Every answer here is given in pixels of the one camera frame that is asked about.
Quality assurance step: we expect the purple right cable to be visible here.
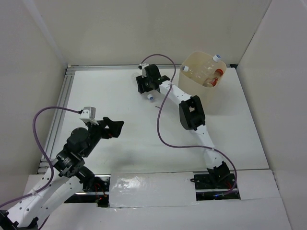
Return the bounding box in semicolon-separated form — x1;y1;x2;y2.
141;54;237;195

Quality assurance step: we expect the clear bottle white cap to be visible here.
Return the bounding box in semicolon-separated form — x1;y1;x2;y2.
181;65;202;81

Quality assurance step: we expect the beige plastic bin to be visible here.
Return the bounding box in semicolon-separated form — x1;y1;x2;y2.
178;51;226;112

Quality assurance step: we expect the purple cable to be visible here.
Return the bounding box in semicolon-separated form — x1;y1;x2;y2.
141;54;237;195
0;106;83;230

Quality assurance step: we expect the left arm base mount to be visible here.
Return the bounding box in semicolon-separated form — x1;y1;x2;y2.
64;174;111;208

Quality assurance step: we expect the red cap labelled bottle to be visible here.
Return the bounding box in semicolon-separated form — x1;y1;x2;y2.
203;69;224;88

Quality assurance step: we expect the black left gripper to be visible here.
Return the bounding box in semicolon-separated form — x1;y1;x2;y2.
83;116;124;157

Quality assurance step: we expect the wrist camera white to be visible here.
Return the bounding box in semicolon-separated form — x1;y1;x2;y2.
80;106;96;119
138;63;149;78

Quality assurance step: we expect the aluminium frame rail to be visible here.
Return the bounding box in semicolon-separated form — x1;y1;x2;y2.
47;68;232;174

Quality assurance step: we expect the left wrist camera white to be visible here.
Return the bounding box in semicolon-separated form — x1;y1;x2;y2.
80;106;96;119

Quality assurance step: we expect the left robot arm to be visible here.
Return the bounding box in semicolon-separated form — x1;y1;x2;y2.
0;117;124;230

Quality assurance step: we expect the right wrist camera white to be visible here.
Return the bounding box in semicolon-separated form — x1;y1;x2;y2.
138;63;149;78

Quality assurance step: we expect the clear bottle blue-white cap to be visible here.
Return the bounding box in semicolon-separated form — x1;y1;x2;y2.
196;54;221;80
131;71;155;101

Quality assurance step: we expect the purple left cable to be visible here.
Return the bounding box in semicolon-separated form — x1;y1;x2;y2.
0;106;83;230

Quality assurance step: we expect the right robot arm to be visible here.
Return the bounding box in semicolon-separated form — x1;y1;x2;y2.
136;64;230;188

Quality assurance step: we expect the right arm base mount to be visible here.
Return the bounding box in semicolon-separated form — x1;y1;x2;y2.
190;173;240;201

